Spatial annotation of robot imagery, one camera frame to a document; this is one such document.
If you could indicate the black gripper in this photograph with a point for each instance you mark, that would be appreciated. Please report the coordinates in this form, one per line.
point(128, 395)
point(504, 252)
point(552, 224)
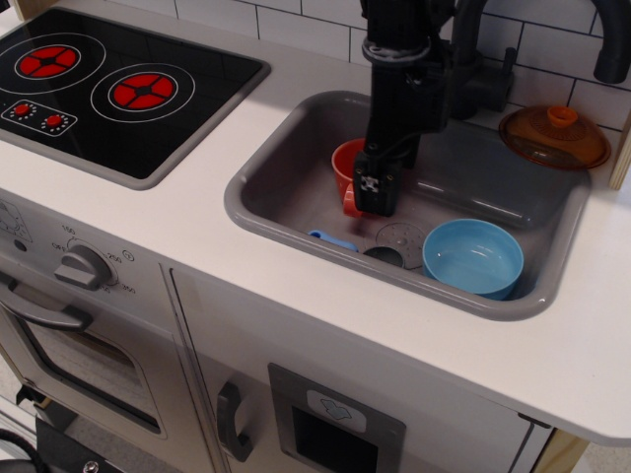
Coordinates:
point(410, 96)

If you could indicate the blue handled grey spoon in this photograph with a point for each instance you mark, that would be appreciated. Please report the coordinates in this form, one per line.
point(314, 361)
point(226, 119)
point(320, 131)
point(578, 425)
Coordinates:
point(383, 253)

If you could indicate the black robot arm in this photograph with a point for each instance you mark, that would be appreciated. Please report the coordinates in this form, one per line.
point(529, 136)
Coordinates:
point(407, 25)

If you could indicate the grey plastic sink basin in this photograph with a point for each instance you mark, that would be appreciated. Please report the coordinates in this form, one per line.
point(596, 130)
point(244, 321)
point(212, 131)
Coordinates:
point(287, 189)

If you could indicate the light blue plastic bowl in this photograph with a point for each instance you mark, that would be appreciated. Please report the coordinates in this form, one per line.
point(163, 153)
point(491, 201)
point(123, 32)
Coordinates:
point(474, 256)

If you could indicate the orange plastic cup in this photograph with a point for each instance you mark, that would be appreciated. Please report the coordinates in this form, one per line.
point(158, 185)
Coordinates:
point(342, 162)

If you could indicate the dark grey toy faucet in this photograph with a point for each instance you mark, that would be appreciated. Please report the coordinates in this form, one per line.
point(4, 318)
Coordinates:
point(478, 85)

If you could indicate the orange transparent pot lid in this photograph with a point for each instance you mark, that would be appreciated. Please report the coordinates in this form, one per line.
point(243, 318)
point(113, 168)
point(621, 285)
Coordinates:
point(555, 136)

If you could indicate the black toy stove top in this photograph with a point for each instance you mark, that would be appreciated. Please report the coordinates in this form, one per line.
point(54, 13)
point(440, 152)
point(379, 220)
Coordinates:
point(118, 102)

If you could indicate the grey dispenser panel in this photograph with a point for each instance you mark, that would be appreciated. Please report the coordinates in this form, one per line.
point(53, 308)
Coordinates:
point(329, 431)

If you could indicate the grey oven dial knob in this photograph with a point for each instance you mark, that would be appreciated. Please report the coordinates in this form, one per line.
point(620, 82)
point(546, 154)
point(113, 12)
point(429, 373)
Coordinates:
point(82, 267)

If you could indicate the white oven door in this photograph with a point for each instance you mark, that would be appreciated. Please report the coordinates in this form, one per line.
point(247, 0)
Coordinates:
point(118, 375)

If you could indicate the grey cabinet door handle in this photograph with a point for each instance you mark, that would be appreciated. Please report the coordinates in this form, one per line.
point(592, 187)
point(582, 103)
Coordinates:
point(238, 445)

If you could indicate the grey oven door handle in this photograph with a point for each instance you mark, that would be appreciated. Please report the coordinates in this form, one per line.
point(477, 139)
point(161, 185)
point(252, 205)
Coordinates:
point(69, 318)

